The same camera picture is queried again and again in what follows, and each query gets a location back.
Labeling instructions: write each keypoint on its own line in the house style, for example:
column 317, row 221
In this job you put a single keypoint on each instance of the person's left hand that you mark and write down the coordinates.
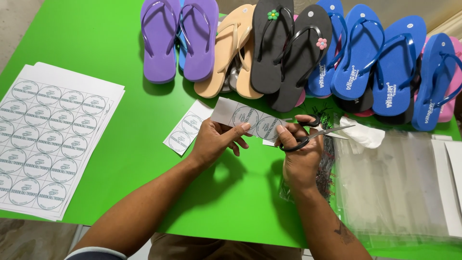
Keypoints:
column 213, row 139

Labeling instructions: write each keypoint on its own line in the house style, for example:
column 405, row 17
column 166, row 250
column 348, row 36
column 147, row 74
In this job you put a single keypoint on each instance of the person's right hand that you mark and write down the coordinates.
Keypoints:
column 303, row 162

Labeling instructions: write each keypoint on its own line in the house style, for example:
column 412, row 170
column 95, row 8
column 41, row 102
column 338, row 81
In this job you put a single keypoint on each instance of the white label paper strip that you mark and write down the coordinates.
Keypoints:
column 231, row 112

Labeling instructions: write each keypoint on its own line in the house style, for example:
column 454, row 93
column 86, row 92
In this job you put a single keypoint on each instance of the bag of black tag pins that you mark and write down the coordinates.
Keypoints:
column 326, row 166

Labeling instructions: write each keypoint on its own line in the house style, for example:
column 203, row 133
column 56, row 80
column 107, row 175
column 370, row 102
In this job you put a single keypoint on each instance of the small white label sheet piece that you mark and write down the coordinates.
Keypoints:
column 187, row 130

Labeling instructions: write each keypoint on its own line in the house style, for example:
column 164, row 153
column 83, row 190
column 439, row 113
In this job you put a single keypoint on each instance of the grey flip-flop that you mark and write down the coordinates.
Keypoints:
column 231, row 77

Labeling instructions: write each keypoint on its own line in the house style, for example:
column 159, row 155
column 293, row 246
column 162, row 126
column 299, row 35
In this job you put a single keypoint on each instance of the crumpled white tissue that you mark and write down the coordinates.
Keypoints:
column 361, row 133

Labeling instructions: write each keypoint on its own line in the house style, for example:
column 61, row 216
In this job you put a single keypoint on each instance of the beige flip-flop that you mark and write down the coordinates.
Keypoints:
column 220, row 61
column 249, row 79

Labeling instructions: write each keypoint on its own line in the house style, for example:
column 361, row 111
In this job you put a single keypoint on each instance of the blue flip-flop white print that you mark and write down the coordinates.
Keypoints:
column 352, row 72
column 319, row 81
column 391, row 86
column 427, row 97

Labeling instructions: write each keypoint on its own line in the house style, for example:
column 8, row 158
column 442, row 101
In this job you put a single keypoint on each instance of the stack of clear plastic bags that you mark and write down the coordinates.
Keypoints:
column 389, row 187

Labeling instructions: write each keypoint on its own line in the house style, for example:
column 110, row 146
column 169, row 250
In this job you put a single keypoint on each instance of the black flip-flop pink flower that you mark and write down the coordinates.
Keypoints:
column 299, row 72

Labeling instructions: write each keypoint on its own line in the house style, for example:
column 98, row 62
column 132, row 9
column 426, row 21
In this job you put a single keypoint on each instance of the purple flip-flop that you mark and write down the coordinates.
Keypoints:
column 198, row 43
column 158, row 43

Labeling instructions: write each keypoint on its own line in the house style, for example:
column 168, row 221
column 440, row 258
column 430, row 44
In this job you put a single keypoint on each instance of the black flip-flop green flower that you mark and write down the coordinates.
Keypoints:
column 269, row 54

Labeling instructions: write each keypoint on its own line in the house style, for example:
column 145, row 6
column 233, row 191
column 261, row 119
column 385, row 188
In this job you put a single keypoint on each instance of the person's brown trousers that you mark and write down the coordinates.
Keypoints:
column 223, row 249

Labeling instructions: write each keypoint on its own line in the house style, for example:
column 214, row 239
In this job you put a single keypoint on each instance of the white paper cards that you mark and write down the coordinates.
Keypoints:
column 449, row 180

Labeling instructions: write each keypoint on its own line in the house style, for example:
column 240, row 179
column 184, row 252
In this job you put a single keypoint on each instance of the stack of round label sheets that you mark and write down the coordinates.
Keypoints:
column 54, row 141

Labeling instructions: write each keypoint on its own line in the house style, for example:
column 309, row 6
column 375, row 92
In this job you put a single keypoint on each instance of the person's dark sleeve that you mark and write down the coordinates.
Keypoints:
column 95, row 253

